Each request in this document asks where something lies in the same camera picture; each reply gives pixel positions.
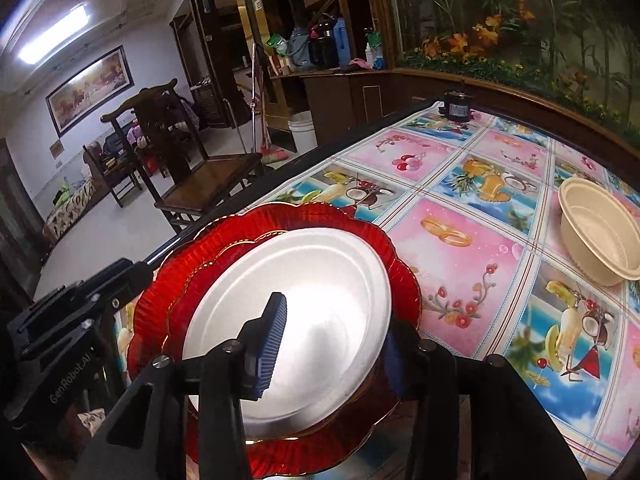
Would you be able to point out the small black jar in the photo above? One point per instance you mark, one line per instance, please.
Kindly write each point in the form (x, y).
(456, 107)

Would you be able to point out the white plastic bucket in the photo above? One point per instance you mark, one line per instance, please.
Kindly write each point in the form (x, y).
(303, 135)

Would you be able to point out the black electric kettle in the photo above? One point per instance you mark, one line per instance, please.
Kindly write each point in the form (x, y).
(322, 52)

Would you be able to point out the grey blue thermos pot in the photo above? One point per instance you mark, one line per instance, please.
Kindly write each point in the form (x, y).
(298, 50)

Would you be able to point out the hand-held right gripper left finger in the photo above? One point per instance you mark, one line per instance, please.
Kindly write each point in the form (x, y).
(272, 345)

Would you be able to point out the small white bottle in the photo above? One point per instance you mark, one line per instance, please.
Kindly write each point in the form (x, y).
(368, 54)

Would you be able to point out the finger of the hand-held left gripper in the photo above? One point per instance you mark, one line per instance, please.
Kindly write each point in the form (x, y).
(120, 280)

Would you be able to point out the green plastic bag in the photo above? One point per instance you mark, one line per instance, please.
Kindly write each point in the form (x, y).
(277, 44)

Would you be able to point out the dark wooden chair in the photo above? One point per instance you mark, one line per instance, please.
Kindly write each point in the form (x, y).
(210, 172)

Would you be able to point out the large red scalloped plate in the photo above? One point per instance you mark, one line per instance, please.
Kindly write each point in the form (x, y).
(395, 280)

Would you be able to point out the dark wooden side table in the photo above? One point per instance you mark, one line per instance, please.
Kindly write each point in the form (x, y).
(117, 170)

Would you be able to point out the wooden counter cabinet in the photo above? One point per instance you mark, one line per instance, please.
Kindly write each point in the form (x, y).
(340, 95)

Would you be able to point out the white paper bowl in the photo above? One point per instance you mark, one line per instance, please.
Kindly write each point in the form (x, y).
(320, 300)

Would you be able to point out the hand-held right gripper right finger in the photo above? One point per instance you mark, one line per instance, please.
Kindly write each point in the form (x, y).
(395, 370)

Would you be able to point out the framed landscape painting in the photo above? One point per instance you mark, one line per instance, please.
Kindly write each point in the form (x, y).
(90, 90)

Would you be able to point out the blue water jug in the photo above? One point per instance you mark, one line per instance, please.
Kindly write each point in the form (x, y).
(342, 42)

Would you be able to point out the sofa with leaf print cover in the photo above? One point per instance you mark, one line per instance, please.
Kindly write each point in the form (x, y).
(70, 205)

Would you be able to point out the beige plastic bowl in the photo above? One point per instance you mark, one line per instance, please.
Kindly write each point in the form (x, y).
(600, 230)

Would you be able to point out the green spray bottle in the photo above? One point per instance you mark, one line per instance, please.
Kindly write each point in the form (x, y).
(377, 55)

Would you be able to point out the ceiling tube light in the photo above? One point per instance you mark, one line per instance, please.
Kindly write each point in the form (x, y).
(55, 35)

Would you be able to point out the wicker basket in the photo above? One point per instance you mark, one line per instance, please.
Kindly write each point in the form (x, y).
(207, 105)

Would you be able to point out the pink cloth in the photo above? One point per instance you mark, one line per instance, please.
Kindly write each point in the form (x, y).
(360, 64)

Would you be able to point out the fruit print tablecloth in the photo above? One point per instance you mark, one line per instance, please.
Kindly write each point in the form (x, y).
(475, 260)

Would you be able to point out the small wall plaque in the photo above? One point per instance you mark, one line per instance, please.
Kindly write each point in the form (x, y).
(56, 148)

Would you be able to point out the mop with metal pole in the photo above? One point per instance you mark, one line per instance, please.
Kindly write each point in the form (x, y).
(272, 156)

